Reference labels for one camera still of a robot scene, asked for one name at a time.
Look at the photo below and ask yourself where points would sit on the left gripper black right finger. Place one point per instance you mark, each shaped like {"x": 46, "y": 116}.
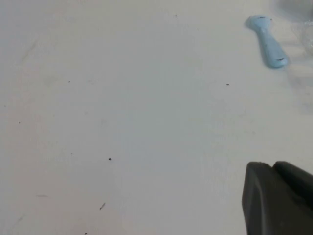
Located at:
{"x": 296, "y": 181}

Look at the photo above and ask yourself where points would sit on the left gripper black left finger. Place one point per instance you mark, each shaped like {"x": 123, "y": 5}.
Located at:
{"x": 266, "y": 208}

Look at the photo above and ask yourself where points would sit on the clear plastic egg tray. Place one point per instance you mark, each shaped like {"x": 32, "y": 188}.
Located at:
{"x": 306, "y": 39}

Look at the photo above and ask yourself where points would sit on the light blue plastic fork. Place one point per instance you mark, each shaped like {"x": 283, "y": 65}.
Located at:
{"x": 270, "y": 46}

